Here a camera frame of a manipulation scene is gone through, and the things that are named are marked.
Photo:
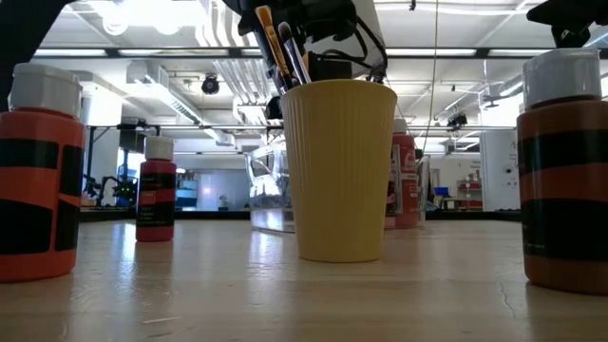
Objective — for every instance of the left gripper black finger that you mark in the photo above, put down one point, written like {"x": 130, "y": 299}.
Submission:
{"x": 328, "y": 66}
{"x": 274, "y": 107}

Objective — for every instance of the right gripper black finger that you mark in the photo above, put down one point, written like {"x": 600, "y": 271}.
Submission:
{"x": 546, "y": 14}

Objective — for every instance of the paintbrushes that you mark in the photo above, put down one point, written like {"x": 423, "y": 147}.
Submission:
{"x": 274, "y": 45}

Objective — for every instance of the yellow ribbed cup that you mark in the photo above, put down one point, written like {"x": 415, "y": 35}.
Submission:
{"x": 339, "y": 180}

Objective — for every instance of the large pink paint bottle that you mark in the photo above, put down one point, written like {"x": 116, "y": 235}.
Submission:
{"x": 408, "y": 190}

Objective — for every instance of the small magenta paint bottle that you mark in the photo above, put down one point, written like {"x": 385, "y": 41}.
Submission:
{"x": 156, "y": 204}

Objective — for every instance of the small pink paint bottle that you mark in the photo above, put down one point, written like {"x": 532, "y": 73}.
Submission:
{"x": 389, "y": 222}

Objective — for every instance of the small orange-brown paint bottle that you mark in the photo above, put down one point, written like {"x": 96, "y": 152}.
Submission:
{"x": 565, "y": 190}

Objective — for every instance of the small red paint bottle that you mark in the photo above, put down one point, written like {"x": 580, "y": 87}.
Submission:
{"x": 28, "y": 185}

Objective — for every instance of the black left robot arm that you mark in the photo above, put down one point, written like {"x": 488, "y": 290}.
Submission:
{"x": 19, "y": 38}

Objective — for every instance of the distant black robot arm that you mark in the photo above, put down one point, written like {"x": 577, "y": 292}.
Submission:
{"x": 107, "y": 190}

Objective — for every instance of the clear plastic tray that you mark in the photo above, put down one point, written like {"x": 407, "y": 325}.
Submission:
{"x": 266, "y": 190}

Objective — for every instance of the white building column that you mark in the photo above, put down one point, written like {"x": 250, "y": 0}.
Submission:
{"x": 499, "y": 161}

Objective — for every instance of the small blue crate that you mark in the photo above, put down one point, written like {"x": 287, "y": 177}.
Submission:
{"x": 442, "y": 191}

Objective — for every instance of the black ceiling dome camera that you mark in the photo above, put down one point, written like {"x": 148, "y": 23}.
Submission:
{"x": 210, "y": 84}

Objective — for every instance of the black aluminium table frame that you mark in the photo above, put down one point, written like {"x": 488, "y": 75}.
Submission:
{"x": 228, "y": 215}

